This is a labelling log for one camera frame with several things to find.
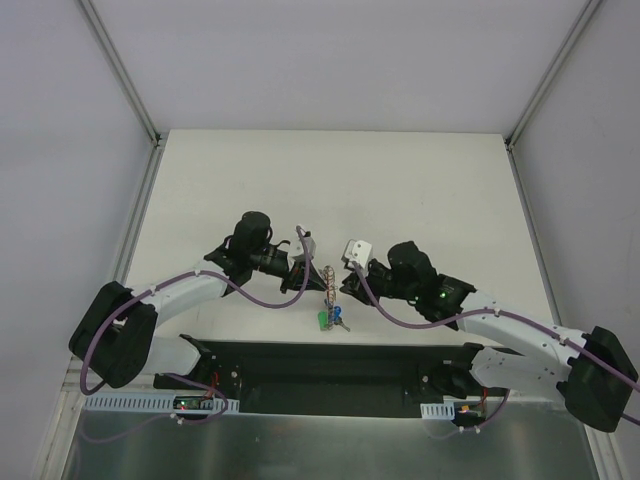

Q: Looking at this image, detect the white cable duct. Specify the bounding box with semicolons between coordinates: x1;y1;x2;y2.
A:
84;393;240;415
420;401;456;421

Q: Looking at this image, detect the right aluminium rail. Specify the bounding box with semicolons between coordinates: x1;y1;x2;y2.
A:
505;145;562;324

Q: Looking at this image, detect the green tagged key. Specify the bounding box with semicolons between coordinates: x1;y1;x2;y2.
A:
317;311;331;331

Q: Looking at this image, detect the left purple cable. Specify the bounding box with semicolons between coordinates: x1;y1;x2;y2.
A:
79;224;316;444

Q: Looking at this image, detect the key holder with red handle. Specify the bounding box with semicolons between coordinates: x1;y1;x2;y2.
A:
321;265;337;330

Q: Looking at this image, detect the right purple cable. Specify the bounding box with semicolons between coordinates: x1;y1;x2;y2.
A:
349;259;640;439

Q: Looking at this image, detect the right white cable duct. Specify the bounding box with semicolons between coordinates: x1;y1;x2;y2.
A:
420;401;456;421

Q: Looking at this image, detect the left aluminium frame post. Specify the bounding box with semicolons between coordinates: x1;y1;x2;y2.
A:
75;0;163;147

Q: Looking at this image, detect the aluminium rail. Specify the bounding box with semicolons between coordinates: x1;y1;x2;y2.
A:
505;145;562;324
68;137;166;396

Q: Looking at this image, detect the aluminium frame post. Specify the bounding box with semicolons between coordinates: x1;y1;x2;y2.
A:
75;0;163;147
505;0;606;152

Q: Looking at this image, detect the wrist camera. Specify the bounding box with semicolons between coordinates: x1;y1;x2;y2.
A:
288;225;317;265
341;239;373;274

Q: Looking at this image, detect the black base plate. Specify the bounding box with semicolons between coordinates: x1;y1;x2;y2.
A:
152;337;506;416

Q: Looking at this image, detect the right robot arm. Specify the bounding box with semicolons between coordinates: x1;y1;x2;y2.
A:
340;239;639;433

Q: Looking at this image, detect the right aluminium frame post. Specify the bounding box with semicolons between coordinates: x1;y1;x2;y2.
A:
505;0;606;152

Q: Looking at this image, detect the left aluminium rail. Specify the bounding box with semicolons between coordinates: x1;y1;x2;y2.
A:
68;137;166;396

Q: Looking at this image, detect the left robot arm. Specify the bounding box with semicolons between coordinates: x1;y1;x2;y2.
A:
69;211;327;395

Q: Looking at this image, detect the blue tagged key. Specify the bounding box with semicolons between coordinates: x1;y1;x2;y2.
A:
331;305;351;332

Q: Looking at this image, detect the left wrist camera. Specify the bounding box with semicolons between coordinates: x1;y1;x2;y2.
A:
288;225;317;265

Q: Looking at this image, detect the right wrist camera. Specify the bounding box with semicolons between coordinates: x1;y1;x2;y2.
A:
341;239;373;274

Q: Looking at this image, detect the left white cable duct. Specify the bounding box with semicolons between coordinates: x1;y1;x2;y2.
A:
84;393;240;415

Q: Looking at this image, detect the purple cable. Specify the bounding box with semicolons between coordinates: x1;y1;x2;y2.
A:
349;259;640;439
79;224;316;444

